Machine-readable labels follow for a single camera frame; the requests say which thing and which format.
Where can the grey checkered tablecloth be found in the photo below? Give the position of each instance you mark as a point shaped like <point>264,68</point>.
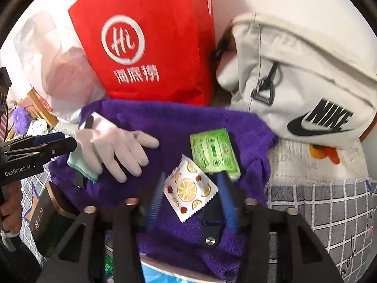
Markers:
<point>318,218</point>

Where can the mint green cloth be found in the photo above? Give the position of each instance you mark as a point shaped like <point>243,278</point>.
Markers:
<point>81,163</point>

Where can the white polka dot pillow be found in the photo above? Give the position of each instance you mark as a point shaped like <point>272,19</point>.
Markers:
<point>36,127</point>

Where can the person's left hand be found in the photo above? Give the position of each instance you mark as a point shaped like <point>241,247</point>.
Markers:
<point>13,206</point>

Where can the white plastic shopping bag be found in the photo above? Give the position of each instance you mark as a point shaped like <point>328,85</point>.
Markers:
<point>59,73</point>

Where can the wooden headboard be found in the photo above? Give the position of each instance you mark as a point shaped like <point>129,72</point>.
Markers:
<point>44,115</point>

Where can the fruit print packet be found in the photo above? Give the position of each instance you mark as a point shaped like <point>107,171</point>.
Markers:
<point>188,188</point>

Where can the brown wooden door frame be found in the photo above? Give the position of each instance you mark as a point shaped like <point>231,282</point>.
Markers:
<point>368,132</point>

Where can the green tissue pack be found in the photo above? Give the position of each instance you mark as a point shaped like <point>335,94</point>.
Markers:
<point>213,153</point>

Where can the purple plush toy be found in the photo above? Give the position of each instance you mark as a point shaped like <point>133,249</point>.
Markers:
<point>22,119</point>

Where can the white lace tablecloth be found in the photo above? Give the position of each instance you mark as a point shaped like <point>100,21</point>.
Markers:
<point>294,162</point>

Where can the purple towel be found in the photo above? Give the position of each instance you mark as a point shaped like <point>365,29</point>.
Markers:
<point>176,123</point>

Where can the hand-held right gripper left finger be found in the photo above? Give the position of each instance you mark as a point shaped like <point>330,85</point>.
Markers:
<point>156,203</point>

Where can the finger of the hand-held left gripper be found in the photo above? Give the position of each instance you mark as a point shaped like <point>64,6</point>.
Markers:
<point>48,138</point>
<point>59,149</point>

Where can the red paper bag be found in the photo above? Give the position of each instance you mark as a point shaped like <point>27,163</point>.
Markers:
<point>165,20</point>

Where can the small green white packet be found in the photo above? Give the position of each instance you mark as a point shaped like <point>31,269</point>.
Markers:
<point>108,266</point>

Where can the light grey waist bag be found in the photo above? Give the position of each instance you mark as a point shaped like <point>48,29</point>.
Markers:
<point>300,73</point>

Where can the white glove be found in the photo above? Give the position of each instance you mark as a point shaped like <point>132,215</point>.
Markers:
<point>115,147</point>

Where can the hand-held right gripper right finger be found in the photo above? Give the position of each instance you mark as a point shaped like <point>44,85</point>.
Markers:
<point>227,206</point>

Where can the dark green tin box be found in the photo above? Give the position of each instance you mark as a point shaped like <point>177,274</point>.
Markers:
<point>50,224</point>

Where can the blue tissue pack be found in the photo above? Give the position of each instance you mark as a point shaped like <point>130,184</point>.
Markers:
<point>159,274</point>

